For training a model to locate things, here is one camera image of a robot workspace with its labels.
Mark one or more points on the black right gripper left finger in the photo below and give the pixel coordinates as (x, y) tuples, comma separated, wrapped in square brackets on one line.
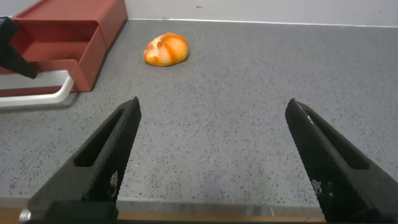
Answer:
[(93, 174)]

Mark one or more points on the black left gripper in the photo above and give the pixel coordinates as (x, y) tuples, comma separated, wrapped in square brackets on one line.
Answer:
[(7, 29)]

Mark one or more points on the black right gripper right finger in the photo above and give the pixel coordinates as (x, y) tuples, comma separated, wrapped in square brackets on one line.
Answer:
[(342, 177)]

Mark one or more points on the orange and white bagel toy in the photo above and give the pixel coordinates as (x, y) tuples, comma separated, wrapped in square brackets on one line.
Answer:
[(166, 49)]

